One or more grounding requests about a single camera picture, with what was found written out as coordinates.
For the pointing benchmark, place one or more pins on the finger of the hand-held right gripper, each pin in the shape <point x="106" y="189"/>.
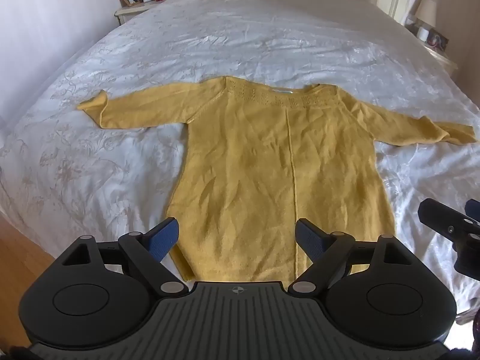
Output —
<point x="473" y="212"/>
<point x="438" y="213"/>

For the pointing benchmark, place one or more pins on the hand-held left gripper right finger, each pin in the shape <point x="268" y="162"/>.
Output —
<point x="309" y="238"/>

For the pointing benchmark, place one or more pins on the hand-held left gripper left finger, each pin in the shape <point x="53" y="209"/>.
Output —
<point x="165" y="238"/>

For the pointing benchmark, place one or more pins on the yellow knit sweater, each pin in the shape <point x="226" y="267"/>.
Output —
<point x="262" y="157"/>

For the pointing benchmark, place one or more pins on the white embroidered bedspread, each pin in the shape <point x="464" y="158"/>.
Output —
<point x="93" y="138"/>

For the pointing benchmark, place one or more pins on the white cup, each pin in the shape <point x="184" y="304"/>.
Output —
<point x="424" y="33"/>

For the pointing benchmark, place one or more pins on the table lamp with white shade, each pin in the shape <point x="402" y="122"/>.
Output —
<point x="426" y="9"/>

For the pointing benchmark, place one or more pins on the dark picture frame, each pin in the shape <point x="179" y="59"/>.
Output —
<point x="439" y="41"/>

